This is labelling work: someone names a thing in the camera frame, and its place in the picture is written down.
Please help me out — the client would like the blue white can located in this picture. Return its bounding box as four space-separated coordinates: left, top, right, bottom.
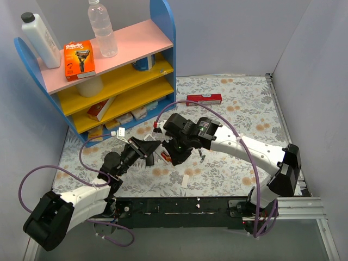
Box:
132 54 156 71

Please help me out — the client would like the clear plastic water bottle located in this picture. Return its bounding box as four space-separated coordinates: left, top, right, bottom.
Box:
88 0 118 58

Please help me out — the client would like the white snack packet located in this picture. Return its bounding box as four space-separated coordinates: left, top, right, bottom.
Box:
116 113 133 125
131 106 147 120

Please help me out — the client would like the white cylindrical container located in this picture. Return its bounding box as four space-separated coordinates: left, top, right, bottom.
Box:
76 76 104 97

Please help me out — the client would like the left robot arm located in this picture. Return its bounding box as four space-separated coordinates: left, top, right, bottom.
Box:
23 137 161 251

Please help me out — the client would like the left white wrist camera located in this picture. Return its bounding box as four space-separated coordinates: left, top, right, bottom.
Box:
110 127 128 144

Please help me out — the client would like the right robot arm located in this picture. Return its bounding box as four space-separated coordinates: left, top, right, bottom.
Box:
160 113 301 216

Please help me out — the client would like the red toothpaste box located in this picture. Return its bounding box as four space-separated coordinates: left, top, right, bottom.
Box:
187 94 222 105

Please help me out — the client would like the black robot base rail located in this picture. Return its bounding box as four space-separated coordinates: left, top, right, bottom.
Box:
89 195 275 236

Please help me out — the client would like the red white book box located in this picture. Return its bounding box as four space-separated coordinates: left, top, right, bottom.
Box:
87 96 116 122

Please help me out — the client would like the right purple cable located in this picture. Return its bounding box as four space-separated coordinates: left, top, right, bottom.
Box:
154 100 279 239

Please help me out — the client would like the white air conditioner remote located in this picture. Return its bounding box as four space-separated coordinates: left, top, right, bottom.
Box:
143 134 172 165

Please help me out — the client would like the orange razor box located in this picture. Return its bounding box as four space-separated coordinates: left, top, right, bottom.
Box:
64 40 96 82

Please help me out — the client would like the blue pink yellow shelf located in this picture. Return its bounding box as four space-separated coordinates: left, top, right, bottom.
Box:
14 1 176 141

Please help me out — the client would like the white bottle black cap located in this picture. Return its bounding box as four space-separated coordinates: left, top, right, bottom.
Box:
21 12 61 69

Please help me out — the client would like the yellow snack packet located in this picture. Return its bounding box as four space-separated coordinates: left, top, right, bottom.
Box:
88 125 103 142

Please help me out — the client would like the floral table mat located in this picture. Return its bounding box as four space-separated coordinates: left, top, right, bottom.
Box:
53 77 288 197

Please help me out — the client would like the green sponge pack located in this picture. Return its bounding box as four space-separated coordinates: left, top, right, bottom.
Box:
145 101 158 111

